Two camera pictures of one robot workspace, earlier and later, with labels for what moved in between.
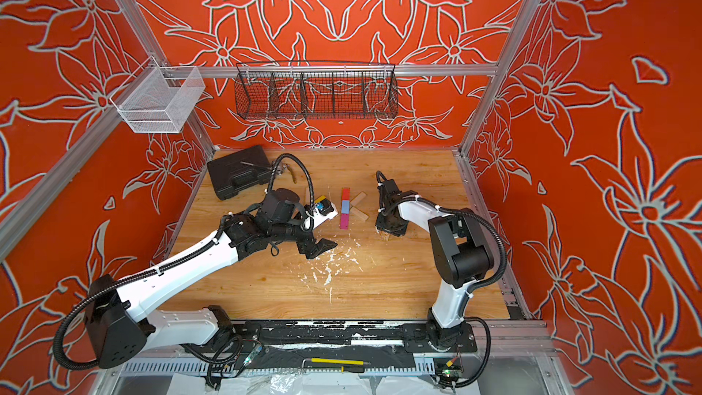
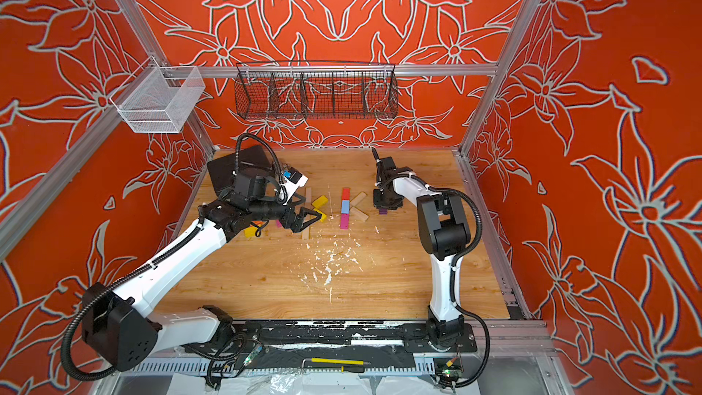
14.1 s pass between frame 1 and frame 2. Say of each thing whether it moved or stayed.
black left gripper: moved
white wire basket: stayed
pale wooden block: stayed
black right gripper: moved
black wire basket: stayed
